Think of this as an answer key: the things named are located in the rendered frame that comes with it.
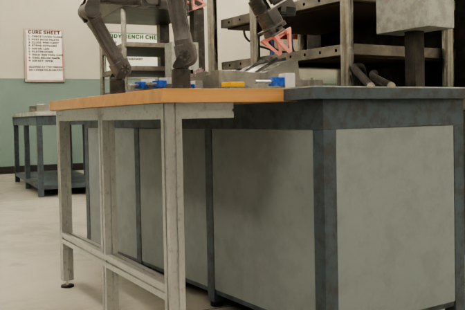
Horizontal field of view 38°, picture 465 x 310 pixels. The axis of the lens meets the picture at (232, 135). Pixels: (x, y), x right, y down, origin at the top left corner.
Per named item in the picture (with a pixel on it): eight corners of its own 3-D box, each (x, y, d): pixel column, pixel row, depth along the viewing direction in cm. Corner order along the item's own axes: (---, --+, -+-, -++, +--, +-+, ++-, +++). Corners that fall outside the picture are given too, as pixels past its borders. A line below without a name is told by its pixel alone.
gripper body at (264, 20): (275, 29, 224) (264, 10, 223) (288, 25, 215) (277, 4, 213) (259, 38, 223) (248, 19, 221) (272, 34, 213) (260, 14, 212)
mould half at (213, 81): (219, 94, 248) (218, 57, 248) (185, 96, 270) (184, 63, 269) (322, 94, 275) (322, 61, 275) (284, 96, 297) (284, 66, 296)
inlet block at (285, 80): (258, 89, 215) (258, 73, 214) (252, 90, 219) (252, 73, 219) (295, 89, 219) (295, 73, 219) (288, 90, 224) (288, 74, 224)
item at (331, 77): (298, 101, 337) (297, 66, 336) (266, 102, 359) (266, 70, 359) (370, 101, 364) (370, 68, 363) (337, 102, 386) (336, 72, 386)
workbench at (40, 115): (37, 198, 622) (34, 102, 620) (13, 181, 795) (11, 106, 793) (111, 192, 651) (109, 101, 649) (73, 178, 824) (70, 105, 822)
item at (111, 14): (130, 189, 675) (125, -17, 669) (95, 178, 815) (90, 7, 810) (216, 184, 714) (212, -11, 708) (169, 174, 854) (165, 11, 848)
